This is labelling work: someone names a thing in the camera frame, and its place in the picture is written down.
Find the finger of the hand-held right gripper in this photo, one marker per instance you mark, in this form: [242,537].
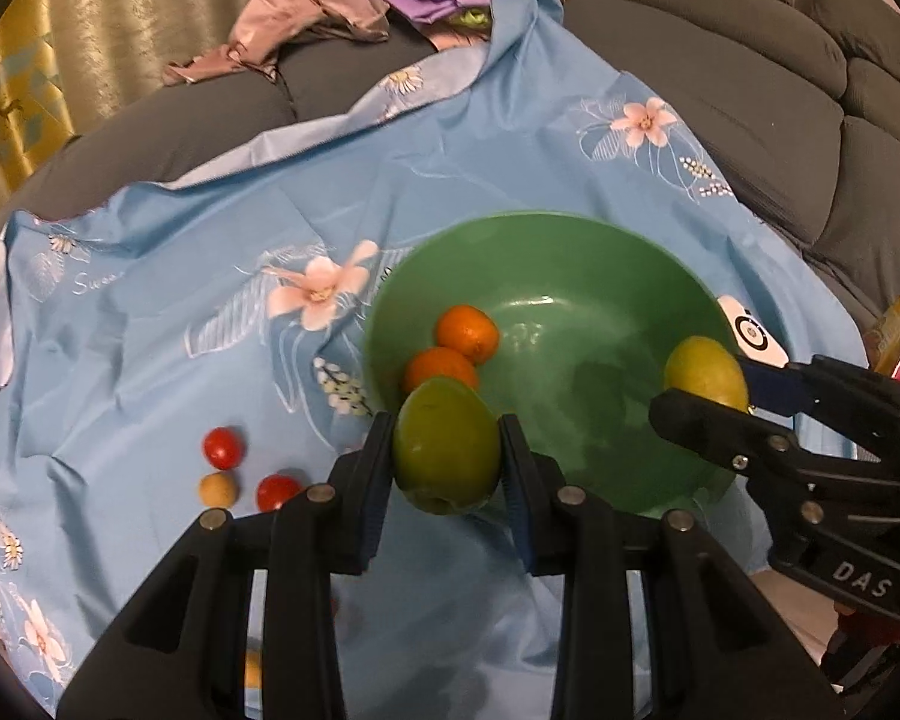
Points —
[705,427]
[772,386]

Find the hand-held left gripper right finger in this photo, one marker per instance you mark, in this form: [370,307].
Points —
[517,514]

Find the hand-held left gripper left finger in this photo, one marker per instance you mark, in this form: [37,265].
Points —
[375,521]

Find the red tomato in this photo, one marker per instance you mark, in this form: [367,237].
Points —
[223,448]
[276,493]

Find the small yellow fruit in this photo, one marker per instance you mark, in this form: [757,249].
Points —
[253,667]
[217,490]

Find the green bowl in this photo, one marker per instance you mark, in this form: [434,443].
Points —
[570,300]

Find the yellow packet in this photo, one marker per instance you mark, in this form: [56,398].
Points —
[896,326]

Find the orange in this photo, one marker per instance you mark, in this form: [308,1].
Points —
[439,373]
[466,331]

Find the grey sofa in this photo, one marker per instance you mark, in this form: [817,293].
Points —
[720,52]

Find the blue floral cloth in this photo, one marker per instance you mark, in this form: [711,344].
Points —
[457,165]

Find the pink satin cloth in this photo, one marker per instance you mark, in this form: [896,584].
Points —
[300,7]

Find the yellow patterned curtain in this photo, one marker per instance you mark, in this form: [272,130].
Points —
[15,97]

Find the beige curtain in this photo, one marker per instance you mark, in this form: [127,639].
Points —
[142,7]

